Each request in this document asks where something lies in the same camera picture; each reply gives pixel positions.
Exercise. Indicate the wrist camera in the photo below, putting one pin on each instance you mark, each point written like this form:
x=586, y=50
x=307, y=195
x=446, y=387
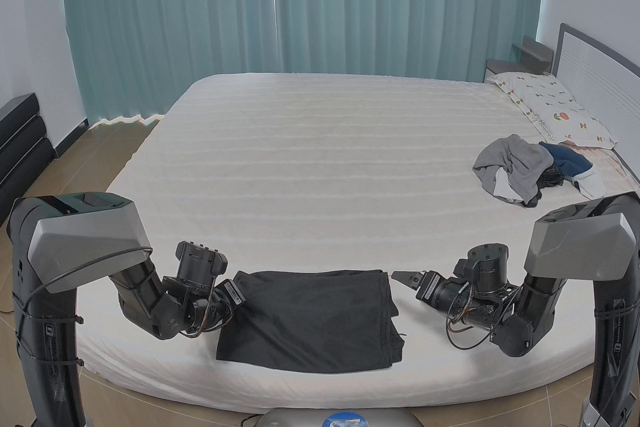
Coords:
x=220, y=265
x=461, y=267

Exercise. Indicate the black chest of drawers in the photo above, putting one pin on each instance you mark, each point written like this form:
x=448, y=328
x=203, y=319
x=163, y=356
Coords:
x=20, y=140

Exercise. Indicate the grey bedside table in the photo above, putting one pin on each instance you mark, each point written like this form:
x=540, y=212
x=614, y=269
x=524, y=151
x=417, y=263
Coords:
x=535, y=50

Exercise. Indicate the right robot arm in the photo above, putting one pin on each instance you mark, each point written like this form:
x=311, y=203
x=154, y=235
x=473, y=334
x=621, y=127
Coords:
x=580, y=235

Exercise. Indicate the white printed pillow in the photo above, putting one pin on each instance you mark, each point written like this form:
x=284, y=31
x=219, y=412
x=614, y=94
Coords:
x=550, y=102

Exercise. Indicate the pile of clothes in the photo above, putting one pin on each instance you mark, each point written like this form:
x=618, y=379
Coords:
x=520, y=160

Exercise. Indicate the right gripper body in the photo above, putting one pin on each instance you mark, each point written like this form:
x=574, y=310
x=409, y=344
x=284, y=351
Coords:
x=442, y=295

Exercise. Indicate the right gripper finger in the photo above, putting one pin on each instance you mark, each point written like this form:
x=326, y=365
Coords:
x=410, y=279

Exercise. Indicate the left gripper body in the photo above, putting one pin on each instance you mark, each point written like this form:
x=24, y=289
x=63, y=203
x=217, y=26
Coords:
x=225, y=302

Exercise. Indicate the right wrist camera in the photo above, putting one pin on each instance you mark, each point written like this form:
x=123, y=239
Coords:
x=461, y=267

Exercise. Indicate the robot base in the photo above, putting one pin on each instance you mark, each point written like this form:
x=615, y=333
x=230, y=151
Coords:
x=300, y=419

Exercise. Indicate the black T-shirt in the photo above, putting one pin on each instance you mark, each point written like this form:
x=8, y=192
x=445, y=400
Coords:
x=310, y=320

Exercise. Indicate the bed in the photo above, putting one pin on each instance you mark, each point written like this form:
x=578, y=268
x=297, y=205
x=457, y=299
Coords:
x=325, y=155

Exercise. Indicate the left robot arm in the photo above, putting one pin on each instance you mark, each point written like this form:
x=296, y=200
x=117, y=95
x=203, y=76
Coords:
x=75, y=235

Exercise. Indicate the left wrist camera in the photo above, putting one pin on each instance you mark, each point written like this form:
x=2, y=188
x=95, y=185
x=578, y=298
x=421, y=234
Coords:
x=220, y=265

